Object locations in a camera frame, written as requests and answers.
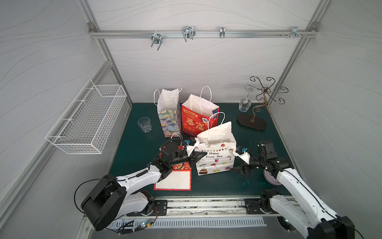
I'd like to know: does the red paper bag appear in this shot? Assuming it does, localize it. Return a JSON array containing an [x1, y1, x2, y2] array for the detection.
[[154, 133, 192, 191], [181, 86, 220, 137]]

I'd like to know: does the white paper bag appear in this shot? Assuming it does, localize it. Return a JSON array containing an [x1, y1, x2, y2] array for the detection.
[[195, 121, 236, 176]]

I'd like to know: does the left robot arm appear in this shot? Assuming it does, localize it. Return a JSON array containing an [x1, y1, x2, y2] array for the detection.
[[76, 138, 207, 231]]

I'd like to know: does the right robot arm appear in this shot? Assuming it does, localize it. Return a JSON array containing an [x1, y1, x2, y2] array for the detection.
[[232, 142, 356, 239]]

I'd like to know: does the floral paper bag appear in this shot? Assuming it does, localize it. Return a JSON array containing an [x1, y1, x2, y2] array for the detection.
[[153, 88, 182, 137]]

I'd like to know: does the pink bowl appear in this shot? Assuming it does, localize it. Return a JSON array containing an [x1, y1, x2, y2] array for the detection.
[[264, 169, 282, 186]]

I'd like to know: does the scrolled metal glass rack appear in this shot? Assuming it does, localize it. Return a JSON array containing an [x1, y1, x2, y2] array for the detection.
[[237, 76, 289, 130]]

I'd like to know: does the wine glass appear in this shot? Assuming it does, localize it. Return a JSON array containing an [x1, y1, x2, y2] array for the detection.
[[239, 94, 252, 113]]

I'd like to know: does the white vent grille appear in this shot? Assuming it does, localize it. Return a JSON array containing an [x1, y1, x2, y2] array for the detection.
[[108, 217, 267, 230]]

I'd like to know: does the leftmost metal hook clamp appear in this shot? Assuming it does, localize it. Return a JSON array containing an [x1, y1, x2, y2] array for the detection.
[[151, 33, 163, 51]]

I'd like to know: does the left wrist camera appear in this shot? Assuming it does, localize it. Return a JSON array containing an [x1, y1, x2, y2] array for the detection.
[[186, 137, 200, 156]]

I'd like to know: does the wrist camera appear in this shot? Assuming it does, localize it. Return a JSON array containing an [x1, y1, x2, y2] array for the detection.
[[232, 147, 251, 164], [186, 137, 200, 156]]

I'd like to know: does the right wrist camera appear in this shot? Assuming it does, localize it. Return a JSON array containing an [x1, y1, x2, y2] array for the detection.
[[232, 147, 251, 164]]

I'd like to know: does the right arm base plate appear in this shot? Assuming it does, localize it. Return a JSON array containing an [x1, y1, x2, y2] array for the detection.
[[241, 198, 270, 215]]

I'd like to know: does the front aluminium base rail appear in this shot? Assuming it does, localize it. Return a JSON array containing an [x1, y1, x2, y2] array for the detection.
[[77, 195, 287, 220]]

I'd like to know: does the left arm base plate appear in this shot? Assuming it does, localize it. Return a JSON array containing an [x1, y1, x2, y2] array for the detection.
[[127, 200, 168, 217]]

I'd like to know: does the white wire basket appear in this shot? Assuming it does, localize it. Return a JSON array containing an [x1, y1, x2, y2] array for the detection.
[[45, 79, 127, 155]]

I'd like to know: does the horizontal aluminium rail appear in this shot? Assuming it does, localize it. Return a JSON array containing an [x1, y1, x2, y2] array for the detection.
[[89, 29, 319, 39]]

